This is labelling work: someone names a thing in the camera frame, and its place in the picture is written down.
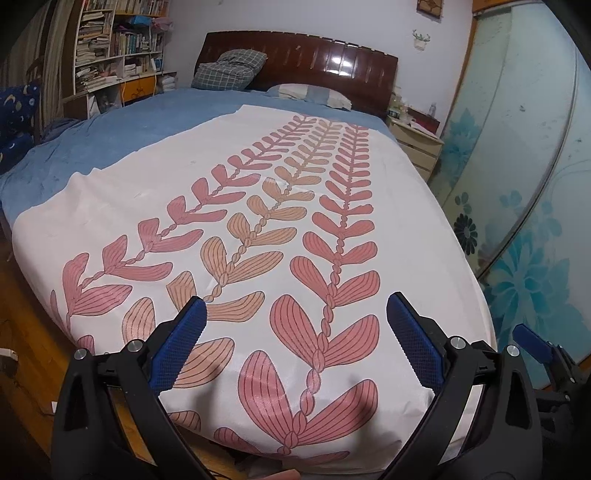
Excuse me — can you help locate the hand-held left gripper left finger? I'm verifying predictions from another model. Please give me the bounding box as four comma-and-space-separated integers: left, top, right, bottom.
51, 295, 213, 480

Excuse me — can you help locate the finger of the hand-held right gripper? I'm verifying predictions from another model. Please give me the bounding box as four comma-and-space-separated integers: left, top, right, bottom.
512, 323, 587, 398
534, 391, 583, 446

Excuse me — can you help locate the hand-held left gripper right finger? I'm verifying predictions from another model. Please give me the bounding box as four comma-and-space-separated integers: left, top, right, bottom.
383, 292, 543, 480

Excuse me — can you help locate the leaf print bedspread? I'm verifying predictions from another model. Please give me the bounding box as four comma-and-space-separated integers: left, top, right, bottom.
11, 104, 497, 467

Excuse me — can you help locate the flower print glass door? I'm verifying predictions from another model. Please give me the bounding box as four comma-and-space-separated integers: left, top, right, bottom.
427, 4, 591, 398

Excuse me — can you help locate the cream nightstand with drawers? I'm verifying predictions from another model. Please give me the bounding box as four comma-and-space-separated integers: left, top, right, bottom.
385, 115, 445, 185

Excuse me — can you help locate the blue bed sheet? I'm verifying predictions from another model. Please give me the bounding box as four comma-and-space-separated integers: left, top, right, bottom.
0, 85, 389, 222

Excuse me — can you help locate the red box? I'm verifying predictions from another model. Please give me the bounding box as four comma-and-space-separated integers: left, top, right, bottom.
406, 107, 441, 134

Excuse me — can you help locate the orange cabinet door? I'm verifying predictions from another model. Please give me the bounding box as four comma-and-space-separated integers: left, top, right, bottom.
121, 74, 158, 106

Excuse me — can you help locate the striped pillow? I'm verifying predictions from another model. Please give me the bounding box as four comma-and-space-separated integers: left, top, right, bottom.
267, 83, 352, 110

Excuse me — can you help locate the checked grey pillow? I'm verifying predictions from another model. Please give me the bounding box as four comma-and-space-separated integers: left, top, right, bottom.
191, 50, 269, 90

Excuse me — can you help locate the dark blue star cloth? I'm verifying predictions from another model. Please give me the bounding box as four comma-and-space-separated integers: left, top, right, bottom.
0, 80, 42, 174

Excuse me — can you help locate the dark wooden headboard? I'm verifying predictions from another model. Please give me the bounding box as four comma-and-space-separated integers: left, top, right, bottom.
191, 31, 399, 118

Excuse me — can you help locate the white bookshelf with books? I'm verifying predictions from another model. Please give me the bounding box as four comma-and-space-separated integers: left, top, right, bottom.
62, 0, 178, 121

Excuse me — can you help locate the beige curtain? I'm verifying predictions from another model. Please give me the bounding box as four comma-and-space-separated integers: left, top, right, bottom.
0, 0, 75, 93

